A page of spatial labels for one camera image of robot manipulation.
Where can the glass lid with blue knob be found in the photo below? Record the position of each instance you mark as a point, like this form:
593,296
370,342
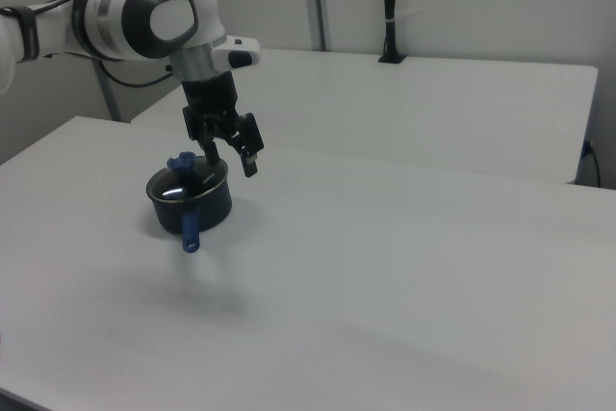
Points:
179,161

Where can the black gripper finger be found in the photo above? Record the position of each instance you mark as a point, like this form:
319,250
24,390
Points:
248,136
208,136

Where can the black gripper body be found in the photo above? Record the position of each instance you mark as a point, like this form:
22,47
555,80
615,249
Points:
209,93

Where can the black pole base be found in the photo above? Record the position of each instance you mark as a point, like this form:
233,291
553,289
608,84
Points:
392,59

